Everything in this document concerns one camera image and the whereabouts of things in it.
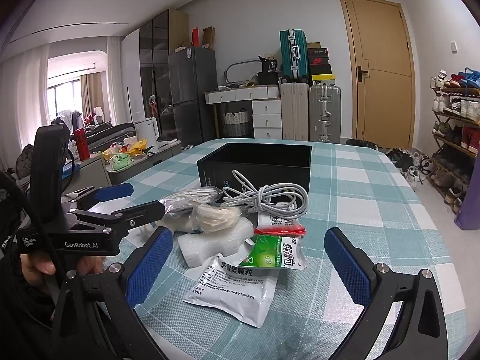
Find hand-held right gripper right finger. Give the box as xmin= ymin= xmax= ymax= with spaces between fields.
xmin=323 ymin=227 xmax=449 ymax=360

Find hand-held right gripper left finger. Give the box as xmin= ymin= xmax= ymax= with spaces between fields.
xmin=52 ymin=227 xmax=174 ymax=360

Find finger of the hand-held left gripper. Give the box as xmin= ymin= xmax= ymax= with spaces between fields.
xmin=67 ymin=200 xmax=167 ymax=234
xmin=61 ymin=182 xmax=135 ymax=211

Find plastic bag of white cord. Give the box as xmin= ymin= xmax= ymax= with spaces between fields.
xmin=161 ymin=187 xmax=224 ymax=214

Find white foam sheet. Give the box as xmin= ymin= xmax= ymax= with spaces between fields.
xmin=154 ymin=217 xmax=256 ymax=269

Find zip bag of cream rope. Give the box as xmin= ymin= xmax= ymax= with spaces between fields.
xmin=189 ymin=202 xmax=242 ymax=235

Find green medicine packet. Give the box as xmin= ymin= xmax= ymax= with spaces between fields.
xmin=238 ymin=234 xmax=307 ymax=271

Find white medicine packet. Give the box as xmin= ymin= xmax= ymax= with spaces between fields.
xmin=182 ymin=253 xmax=279 ymax=329

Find red-zip bag with label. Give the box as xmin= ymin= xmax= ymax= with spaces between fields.
xmin=253 ymin=210 xmax=305 ymax=236

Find white cable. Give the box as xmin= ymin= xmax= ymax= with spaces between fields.
xmin=221 ymin=169 xmax=310 ymax=218

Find black storage box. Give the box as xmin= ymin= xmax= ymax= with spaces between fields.
xmin=197 ymin=142 xmax=313 ymax=218

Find person's left hand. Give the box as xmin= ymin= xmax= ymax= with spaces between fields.
xmin=20 ymin=250 xmax=104 ymax=283

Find green pouch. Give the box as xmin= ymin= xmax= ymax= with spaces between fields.
xmin=112 ymin=154 xmax=133 ymax=171

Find grey TV cabinet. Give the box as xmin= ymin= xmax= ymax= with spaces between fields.
xmin=62 ymin=140 xmax=182 ymax=196

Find yellow plastic bag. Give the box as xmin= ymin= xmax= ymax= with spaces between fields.
xmin=127 ymin=139 xmax=148 ymax=156

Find red thermos bottle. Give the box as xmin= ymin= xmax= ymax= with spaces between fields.
xmin=73 ymin=128 xmax=91 ymax=161

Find dark sofa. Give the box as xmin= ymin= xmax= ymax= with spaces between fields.
xmin=84 ymin=122 xmax=136 ymax=151

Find white electric kettle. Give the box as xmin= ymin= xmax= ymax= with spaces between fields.
xmin=135 ymin=117 xmax=159 ymax=147

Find beige curtain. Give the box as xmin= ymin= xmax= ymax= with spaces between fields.
xmin=80 ymin=74 xmax=107 ymax=121

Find white curtain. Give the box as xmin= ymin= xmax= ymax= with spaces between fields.
xmin=107 ymin=35 xmax=127 ymax=124

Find pile of loose shoes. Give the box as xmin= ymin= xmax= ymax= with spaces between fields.
xmin=386 ymin=148 xmax=426 ymax=189

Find grey refrigerator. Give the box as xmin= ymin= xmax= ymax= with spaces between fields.
xmin=168 ymin=46 xmax=218 ymax=152

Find woven basket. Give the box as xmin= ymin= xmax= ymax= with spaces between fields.
xmin=223 ymin=110 xmax=251 ymax=136

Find dark glass cabinet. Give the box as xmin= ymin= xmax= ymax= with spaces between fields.
xmin=139 ymin=10 xmax=169 ymax=143

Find silver suitcase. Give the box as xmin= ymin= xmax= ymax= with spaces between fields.
xmin=308 ymin=84 xmax=342 ymax=144

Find white desk with drawers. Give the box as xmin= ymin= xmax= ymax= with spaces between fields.
xmin=204 ymin=85 xmax=283 ymax=139

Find beige suitcase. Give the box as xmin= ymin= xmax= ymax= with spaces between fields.
xmin=280 ymin=82 xmax=310 ymax=142

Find wooden cabinet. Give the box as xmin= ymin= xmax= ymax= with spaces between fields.
xmin=169 ymin=9 xmax=189 ymax=55

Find wooden shoe rack with shoes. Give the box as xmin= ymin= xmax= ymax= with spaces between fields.
xmin=430 ymin=67 xmax=480 ymax=212

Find black paper bag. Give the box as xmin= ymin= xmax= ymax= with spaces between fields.
xmin=259 ymin=55 xmax=279 ymax=74

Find wooden door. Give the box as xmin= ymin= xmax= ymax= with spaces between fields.
xmin=339 ymin=0 xmax=416 ymax=147

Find teal suitcase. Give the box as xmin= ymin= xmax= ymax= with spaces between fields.
xmin=279 ymin=29 xmax=309 ymax=81

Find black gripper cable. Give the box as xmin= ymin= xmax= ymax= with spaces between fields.
xmin=60 ymin=144 xmax=78 ymax=196

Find oval metal frame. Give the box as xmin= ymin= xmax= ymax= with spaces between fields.
xmin=225 ymin=60 xmax=263 ymax=83

